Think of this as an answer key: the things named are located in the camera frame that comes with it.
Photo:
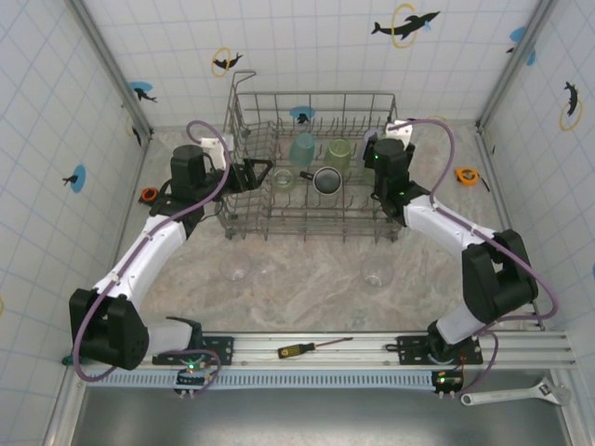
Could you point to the aluminium mounting rail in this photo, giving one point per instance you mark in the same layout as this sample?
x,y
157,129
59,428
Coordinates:
x,y
260,346

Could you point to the steel adjustable wrench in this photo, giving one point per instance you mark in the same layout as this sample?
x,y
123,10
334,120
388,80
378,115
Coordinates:
x,y
502,396

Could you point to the aluminium frame post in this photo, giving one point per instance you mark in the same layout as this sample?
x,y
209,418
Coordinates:
x,y
111,65
513,65

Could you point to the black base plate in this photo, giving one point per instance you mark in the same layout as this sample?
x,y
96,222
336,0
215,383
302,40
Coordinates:
x,y
223,346
409,346

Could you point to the orange black tape measure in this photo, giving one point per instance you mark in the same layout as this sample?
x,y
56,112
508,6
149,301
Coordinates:
x,y
149,195

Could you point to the clear glass cup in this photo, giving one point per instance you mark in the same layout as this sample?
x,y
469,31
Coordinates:
x,y
234,267
377,271

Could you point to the yellow black screwdriver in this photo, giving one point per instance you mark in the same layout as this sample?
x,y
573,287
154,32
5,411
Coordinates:
x,y
290,351

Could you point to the left controller board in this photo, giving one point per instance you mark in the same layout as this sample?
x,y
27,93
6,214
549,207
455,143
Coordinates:
x,y
190,376

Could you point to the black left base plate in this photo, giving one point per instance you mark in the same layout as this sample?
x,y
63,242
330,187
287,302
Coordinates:
x,y
223,346

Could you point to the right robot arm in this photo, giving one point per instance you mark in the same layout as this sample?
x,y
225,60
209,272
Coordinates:
x,y
446,223

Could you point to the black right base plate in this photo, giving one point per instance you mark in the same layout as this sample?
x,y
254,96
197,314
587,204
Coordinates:
x,y
409,346

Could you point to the controller board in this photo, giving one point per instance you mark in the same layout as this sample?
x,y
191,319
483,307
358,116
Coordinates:
x,y
190,376
448,382

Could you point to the right controller board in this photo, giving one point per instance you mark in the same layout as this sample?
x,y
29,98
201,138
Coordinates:
x,y
448,382

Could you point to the blue round dolphin sticker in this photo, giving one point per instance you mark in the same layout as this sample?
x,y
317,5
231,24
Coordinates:
x,y
75,179
520,35
141,91
302,114

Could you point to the black steel mug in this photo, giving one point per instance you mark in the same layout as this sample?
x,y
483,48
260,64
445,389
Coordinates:
x,y
327,181

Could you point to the yellow orange tape measure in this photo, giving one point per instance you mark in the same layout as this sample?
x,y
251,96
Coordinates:
x,y
466,175

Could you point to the teal translucent cup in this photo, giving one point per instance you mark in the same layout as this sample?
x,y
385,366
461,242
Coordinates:
x,y
302,151

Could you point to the short green glass cup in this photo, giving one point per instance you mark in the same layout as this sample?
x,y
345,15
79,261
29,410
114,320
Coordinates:
x,y
284,180

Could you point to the bright green translucent cup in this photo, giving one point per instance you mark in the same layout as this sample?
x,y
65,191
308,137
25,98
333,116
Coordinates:
x,y
338,151

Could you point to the grey metal panel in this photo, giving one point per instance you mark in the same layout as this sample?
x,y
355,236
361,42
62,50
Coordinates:
x,y
302,418

